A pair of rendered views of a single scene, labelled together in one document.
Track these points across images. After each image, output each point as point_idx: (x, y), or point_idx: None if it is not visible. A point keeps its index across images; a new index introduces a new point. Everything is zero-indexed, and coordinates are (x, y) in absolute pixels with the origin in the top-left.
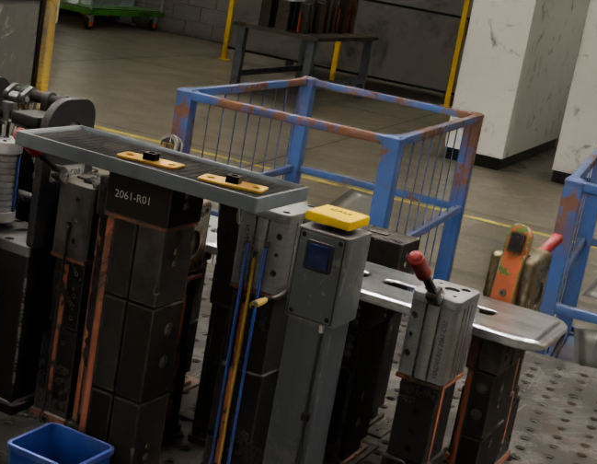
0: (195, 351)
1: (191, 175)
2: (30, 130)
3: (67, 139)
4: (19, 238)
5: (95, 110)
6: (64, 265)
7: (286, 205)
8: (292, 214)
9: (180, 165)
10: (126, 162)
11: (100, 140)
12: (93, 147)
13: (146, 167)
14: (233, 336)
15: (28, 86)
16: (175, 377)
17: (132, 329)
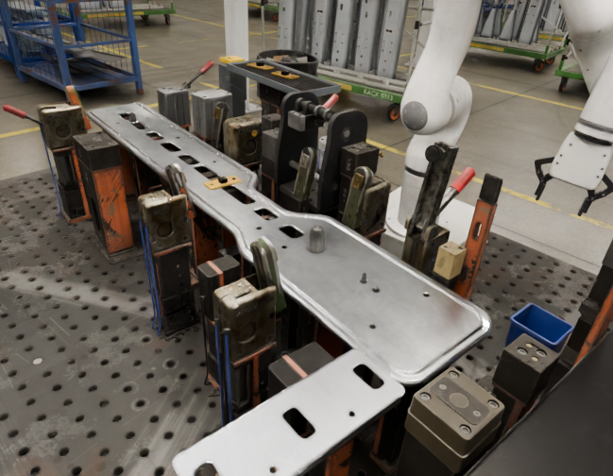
0: (149, 312)
1: (273, 70)
2: (332, 86)
3: (315, 86)
4: (315, 181)
5: (281, 102)
6: None
7: (210, 92)
8: (216, 88)
9: (273, 72)
10: (299, 71)
11: (297, 87)
12: (305, 82)
13: (293, 69)
14: None
15: (266, 238)
16: None
17: None
